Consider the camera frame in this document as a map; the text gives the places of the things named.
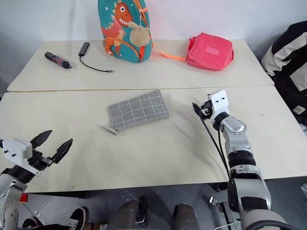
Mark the black metal floor bracket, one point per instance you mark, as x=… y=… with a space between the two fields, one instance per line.
x=227 y=215

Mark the black red electric screwdriver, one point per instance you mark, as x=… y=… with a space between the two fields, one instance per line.
x=56 y=59

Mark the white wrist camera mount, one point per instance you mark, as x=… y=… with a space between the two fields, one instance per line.
x=16 y=146
x=220 y=103

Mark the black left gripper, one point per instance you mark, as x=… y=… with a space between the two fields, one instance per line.
x=38 y=161

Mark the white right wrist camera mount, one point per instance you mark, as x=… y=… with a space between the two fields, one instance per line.
x=220 y=103

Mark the red object under table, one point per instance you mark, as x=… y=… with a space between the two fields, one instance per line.
x=23 y=197

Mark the grey checked fabric pouch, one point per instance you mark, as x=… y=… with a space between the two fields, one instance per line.
x=139 y=110

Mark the black sneaker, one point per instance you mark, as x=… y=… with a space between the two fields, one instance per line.
x=78 y=218

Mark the black stand foot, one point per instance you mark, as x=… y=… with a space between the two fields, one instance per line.
x=142 y=210

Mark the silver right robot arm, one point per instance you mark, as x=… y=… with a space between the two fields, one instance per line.
x=236 y=127

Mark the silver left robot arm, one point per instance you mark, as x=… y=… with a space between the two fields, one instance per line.
x=9 y=210

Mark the brown rounded shape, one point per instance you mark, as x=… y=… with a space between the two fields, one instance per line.
x=124 y=215
x=184 y=216

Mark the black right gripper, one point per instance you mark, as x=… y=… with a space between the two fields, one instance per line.
x=206 y=111

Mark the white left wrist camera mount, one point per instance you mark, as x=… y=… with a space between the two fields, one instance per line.
x=16 y=146

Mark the pink fabric pouch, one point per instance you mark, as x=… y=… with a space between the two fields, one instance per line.
x=208 y=51

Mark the black and white jacket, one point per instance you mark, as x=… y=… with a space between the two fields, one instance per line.
x=287 y=72

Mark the teal dinosaur backpack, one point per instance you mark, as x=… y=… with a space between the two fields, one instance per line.
x=115 y=28

